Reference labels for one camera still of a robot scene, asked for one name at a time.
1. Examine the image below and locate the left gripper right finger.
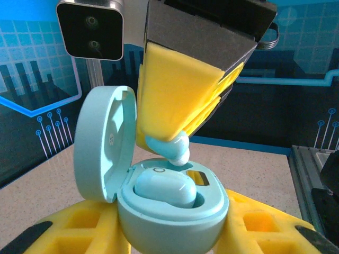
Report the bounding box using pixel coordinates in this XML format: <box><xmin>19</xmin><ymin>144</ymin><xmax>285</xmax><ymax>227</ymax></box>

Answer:
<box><xmin>213</xmin><ymin>189</ymin><xmax>339</xmax><ymax>254</ymax></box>

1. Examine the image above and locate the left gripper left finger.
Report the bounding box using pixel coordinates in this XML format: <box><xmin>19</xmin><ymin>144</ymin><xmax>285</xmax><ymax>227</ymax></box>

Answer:
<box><xmin>0</xmin><ymin>199</ymin><xmax>133</xmax><ymax>254</ymax></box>

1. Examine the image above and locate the light blue wireless earbud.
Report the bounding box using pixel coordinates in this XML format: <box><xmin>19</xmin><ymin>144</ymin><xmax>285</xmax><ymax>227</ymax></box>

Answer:
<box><xmin>145</xmin><ymin>131</ymin><xmax>191</xmax><ymax>167</ymax></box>
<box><xmin>133</xmin><ymin>167</ymin><xmax>198</xmax><ymax>209</ymax></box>

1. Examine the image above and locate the light blue earbud charging case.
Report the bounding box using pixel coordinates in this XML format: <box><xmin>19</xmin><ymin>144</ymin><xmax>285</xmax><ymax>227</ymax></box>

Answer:
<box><xmin>73</xmin><ymin>84</ymin><xmax>230</xmax><ymax>251</ymax></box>

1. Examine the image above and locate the thin black right gripper cable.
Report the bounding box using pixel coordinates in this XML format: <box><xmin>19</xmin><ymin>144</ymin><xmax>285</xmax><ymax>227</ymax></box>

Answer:
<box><xmin>256</xmin><ymin>22</ymin><xmax>281</xmax><ymax>50</ymax></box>

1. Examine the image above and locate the aluminium table side rail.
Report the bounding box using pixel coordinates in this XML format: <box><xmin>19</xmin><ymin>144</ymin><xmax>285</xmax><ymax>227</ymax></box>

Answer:
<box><xmin>288</xmin><ymin>144</ymin><xmax>339</xmax><ymax>239</ymax></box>

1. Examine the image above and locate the aluminium frame post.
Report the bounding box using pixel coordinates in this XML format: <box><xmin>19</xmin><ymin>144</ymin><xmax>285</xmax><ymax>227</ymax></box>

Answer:
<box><xmin>86</xmin><ymin>57</ymin><xmax>105</xmax><ymax>89</ymax></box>

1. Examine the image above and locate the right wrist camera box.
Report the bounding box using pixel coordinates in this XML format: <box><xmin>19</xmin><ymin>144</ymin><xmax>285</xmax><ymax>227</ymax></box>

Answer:
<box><xmin>56</xmin><ymin>0</ymin><xmax>124</xmax><ymax>61</ymax></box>

